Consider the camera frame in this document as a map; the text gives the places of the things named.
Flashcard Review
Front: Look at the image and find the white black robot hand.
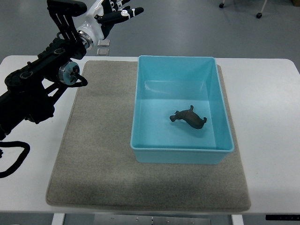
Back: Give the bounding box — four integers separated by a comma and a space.
77, 0, 144, 44

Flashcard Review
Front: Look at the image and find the brown hippo toy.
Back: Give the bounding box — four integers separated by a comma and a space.
169, 105, 207, 129

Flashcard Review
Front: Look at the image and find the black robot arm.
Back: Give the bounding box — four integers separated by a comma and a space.
0, 0, 87, 140

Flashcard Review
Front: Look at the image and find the blue plastic box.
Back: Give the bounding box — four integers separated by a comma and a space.
130, 56, 235, 164

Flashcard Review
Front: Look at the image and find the upper floor outlet plate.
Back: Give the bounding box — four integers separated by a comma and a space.
97, 39, 110, 47

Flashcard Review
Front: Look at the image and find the floor outlet plate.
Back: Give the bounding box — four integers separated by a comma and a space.
97, 48, 110, 56
97, 39, 110, 47

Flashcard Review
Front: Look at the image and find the lower floor outlet plate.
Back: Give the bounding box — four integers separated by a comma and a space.
97, 48, 110, 56

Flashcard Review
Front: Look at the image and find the grey felt mat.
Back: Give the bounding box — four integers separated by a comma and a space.
46, 60, 251, 212

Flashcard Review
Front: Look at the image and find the cart caster wheel right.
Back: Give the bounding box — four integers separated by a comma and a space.
256, 13, 262, 19

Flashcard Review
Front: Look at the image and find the black table control panel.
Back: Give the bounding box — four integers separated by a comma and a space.
265, 214, 300, 221

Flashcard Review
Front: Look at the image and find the black sleeved cable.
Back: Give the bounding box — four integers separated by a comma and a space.
0, 141, 31, 178

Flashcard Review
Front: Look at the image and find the metal table frame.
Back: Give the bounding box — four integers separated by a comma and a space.
51, 213, 244, 225

